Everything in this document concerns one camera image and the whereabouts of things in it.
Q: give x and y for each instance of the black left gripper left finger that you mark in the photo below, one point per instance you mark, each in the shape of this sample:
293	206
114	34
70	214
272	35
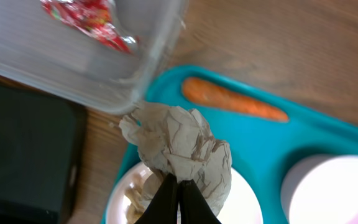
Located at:
164	205

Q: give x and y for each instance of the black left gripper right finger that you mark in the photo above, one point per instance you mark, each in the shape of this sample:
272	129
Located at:
193	207

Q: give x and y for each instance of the paper napkin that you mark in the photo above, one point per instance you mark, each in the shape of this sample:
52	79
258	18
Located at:
172	140

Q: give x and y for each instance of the red foil snack wrapper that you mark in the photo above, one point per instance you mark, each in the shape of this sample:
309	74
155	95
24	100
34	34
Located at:
95	18

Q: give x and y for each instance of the rice and meat leftovers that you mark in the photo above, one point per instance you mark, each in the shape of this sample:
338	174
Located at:
140	193

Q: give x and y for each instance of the pink plate with food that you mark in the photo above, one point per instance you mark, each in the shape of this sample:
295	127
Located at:
241	205

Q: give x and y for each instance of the teal serving tray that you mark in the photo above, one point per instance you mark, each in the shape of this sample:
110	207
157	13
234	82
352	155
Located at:
262	151

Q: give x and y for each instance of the orange carrot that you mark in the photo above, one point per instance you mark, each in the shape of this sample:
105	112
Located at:
205	93

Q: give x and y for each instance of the black bin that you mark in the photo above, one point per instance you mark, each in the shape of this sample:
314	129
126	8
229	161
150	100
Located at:
41	141

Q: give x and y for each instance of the clear plastic bin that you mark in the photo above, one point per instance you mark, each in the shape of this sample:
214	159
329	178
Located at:
41	52

